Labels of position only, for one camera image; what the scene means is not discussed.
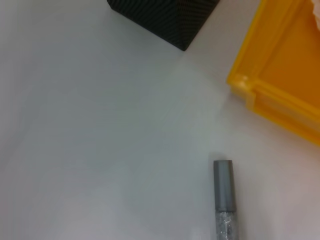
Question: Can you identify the silver marker pen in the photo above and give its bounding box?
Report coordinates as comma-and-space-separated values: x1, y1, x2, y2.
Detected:
213, 159, 240, 240

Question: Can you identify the black mesh pen holder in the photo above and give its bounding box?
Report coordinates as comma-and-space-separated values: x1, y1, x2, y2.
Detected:
106, 0, 221, 52

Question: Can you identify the yellow plastic bin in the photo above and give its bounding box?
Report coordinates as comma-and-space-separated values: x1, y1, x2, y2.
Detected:
226, 0, 320, 146

